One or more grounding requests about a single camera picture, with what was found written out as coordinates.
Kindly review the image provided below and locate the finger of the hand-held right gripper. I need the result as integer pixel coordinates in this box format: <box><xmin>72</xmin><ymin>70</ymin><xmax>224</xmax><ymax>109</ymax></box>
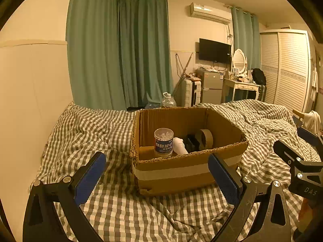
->
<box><xmin>273</xmin><ymin>140</ymin><xmax>307</xmax><ymax>172</ymax></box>
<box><xmin>297</xmin><ymin>127</ymin><xmax>323</xmax><ymax>155</ymax></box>

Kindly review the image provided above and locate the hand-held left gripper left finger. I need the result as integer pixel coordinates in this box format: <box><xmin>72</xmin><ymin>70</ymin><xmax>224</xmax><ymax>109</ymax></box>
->
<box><xmin>23</xmin><ymin>152</ymin><xmax>107</xmax><ymax>242</ymax></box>

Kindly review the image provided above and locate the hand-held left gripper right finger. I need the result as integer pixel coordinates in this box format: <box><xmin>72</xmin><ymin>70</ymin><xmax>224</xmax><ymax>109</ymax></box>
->
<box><xmin>208</xmin><ymin>152</ymin><xmax>293</xmax><ymax>242</ymax></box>

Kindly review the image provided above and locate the brown cardboard box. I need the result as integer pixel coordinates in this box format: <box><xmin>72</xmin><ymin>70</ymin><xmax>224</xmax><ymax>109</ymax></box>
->
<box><xmin>130</xmin><ymin>106</ymin><xmax>249</xmax><ymax>197</ymax></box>

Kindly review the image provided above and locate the tape roll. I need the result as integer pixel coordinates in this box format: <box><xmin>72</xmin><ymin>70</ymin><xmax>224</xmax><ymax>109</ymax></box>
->
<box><xmin>196</xmin><ymin>129</ymin><xmax>214</xmax><ymax>150</ymax></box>

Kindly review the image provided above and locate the small black object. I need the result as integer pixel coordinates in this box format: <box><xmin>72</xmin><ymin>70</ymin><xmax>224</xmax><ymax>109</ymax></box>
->
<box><xmin>185</xmin><ymin>134</ymin><xmax>200</xmax><ymax>152</ymax></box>

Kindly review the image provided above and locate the small white bottle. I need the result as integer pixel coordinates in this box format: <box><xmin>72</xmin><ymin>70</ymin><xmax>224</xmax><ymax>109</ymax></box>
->
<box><xmin>174</xmin><ymin>137</ymin><xmax>189</xmax><ymax>155</ymax></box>

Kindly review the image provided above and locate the clear plastic bottle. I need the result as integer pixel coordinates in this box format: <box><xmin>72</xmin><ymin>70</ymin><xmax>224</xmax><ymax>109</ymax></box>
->
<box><xmin>154</xmin><ymin>128</ymin><xmax>175</xmax><ymax>158</ymax></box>

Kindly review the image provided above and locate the white cloth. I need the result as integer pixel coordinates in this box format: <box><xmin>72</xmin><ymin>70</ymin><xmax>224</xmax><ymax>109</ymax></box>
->
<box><xmin>303</xmin><ymin>110</ymin><xmax>321</xmax><ymax>135</ymax></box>

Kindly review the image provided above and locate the checked blanket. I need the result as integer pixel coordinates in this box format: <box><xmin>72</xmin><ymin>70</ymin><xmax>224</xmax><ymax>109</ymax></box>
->
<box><xmin>30</xmin><ymin>99</ymin><xmax>323</xmax><ymax>242</ymax></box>

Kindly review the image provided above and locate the white louvred wardrobe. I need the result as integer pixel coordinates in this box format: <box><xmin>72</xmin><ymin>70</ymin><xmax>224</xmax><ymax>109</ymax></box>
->
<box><xmin>260</xmin><ymin>29</ymin><xmax>313</xmax><ymax>113</ymax></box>

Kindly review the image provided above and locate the white dressing table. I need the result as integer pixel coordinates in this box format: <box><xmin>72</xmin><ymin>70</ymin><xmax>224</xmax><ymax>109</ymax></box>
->
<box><xmin>222</xmin><ymin>78</ymin><xmax>260</xmax><ymax>104</ymax></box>

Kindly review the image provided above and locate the black backpack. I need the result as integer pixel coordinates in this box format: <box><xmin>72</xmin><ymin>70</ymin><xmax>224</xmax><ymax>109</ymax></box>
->
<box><xmin>252</xmin><ymin>68</ymin><xmax>267</xmax><ymax>85</ymax></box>

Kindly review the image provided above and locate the white suitcase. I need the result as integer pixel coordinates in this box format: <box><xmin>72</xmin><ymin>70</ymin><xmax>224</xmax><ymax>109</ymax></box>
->
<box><xmin>182</xmin><ymin>79</ymin><xmax>202</xmax><ymax>107</ymax></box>

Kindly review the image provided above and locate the small grey fridge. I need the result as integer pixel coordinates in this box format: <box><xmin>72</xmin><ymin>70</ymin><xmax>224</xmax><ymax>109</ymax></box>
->
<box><xmin>196</xmin><ymin>70</ymin><xmax>224</xmax><ymax>104</ymax></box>

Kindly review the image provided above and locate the large clear water jug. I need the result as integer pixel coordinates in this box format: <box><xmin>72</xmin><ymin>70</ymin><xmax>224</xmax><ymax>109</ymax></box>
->
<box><xmin>161</xmin><ymin>92</ymin><xmax>177</xmax><ymax>108</ymax></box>

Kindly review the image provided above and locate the oval white-framed mirror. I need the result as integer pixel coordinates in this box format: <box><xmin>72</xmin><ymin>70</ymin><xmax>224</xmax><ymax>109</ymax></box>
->
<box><xmin>232</xmin><ymin>49</ymin><xmax>248</xmax><ymax>75</ymax></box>

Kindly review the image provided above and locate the wide green curtain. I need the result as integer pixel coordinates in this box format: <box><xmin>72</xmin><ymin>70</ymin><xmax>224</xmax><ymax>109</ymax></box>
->
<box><xmin>66</xmin><ymin>0</ymin><xmax>174</xmax><ymax>111</ymax></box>

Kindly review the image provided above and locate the white air conditioner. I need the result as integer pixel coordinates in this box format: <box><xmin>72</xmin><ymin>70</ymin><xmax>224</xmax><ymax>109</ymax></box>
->
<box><xmin>190</xmin><ymin>2</ymin><xmax>232</xmax><ymax>25</ymax></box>

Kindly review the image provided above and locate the wooden chair frame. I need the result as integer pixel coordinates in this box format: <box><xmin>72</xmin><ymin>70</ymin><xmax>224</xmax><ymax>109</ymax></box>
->
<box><xmin>292</xmin><ymin>109</ymin><xmax>304</xmax><ymax>129</ymax></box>

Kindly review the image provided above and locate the long-handled broom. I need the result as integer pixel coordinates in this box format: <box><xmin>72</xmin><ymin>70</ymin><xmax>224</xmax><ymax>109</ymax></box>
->
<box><xmin>172</xmin><ymin>53</ymin><xmax>194</xmax><ymax>99</ymax></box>

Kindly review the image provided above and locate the black wall television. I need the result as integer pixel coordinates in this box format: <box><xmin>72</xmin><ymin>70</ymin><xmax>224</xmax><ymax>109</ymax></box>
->
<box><xmin>199</xmin><ymin>38</ymin><xmax>232</xmax><ymax>64</ymax></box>

